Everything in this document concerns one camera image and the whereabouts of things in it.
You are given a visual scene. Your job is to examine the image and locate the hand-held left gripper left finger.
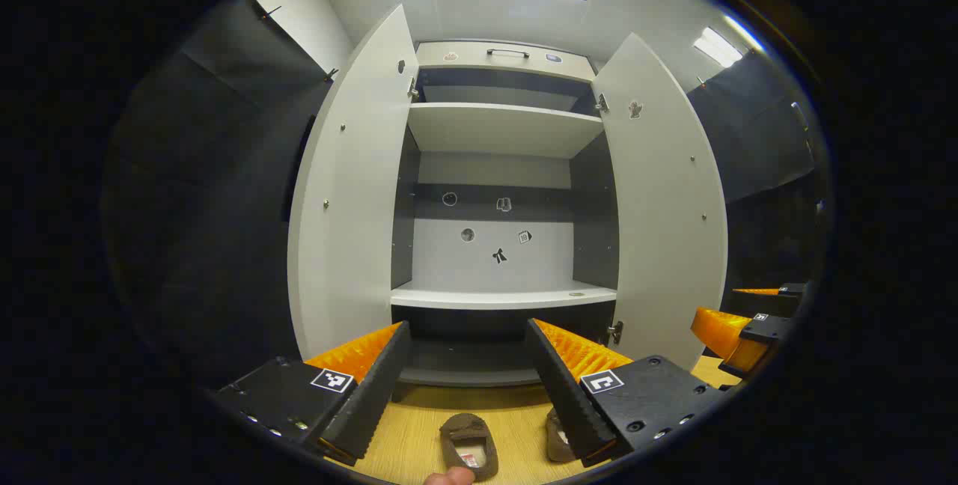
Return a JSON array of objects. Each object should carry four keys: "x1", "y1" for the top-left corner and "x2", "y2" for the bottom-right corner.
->
[{"x1": 212, "y1": 320, "x2": 412, "y2": 468}]

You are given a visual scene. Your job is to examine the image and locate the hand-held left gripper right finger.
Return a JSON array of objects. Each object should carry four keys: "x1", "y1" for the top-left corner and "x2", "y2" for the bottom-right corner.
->
[{"x1": 524, "y1": 317, "x2": 727, "y2": 469}]

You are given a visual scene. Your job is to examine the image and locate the brown fuzzy shoe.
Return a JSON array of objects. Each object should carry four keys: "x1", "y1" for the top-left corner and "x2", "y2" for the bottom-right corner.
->
[
  {"x1": 544, "y1": 406, "x2": 578, "y2": 463},
  {"x1": 439, "y1": 412, "x2": 500, "y2": 481}
]

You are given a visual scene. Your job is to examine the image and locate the white cabinet door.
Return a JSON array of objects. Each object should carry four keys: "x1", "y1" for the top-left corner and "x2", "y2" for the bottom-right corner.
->
[
  {"x1": 287, "y1": 4, "x2": 420, "y2": 360},
  {"x1": 591, "y1": 32, "x2": 728, "y2": 372}
]

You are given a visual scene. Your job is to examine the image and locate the small ceiling light panel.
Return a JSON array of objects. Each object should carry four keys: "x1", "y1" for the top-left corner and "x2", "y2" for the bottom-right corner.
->
[{"x1": 692, "y1": 27, "x2": 744, "y2": 69}]

